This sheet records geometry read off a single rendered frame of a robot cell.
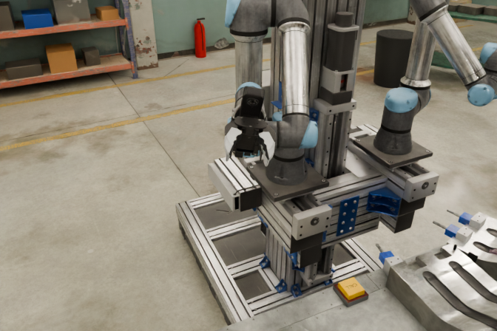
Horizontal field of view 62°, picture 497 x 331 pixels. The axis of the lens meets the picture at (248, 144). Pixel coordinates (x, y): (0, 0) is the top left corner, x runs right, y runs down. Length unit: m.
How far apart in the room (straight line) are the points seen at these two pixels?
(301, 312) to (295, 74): 0.72
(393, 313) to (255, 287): 0.96
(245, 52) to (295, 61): 0.18
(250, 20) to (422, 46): 0.75
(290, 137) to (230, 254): 1.38
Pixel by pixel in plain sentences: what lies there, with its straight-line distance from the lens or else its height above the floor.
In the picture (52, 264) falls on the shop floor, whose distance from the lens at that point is 2.89.
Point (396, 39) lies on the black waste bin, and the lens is 5.20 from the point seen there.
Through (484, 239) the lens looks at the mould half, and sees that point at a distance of 1.73.
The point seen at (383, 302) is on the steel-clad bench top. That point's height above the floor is 0.80.
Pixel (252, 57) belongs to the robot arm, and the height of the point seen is 1.48.
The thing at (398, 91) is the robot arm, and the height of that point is 1.27.
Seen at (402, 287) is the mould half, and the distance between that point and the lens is 1.43.
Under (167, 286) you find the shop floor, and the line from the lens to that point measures 2.56.
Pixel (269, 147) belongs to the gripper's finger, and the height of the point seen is 1.46.
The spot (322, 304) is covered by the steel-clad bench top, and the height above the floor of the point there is 0.80.
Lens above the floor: 1.86
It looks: 29 degrees down
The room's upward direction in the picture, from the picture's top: straight up
